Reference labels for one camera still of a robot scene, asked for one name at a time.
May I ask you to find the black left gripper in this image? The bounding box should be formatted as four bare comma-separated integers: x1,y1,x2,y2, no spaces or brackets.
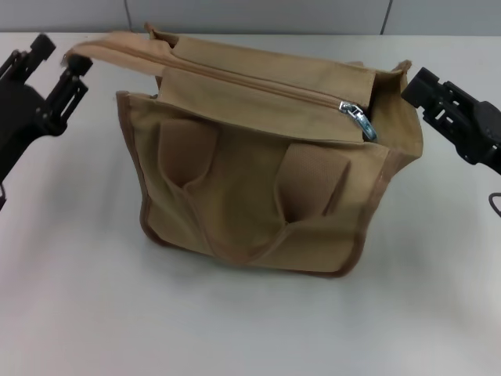
0,33,95,184

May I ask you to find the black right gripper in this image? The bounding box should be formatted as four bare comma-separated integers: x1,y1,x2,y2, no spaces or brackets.
400,66,501,174

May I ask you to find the silver metal zipper pull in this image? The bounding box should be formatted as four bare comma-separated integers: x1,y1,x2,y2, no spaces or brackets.
338,99,379,142

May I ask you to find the khaki fabric food bag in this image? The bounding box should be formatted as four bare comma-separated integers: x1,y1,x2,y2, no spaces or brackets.
64,21,426,280

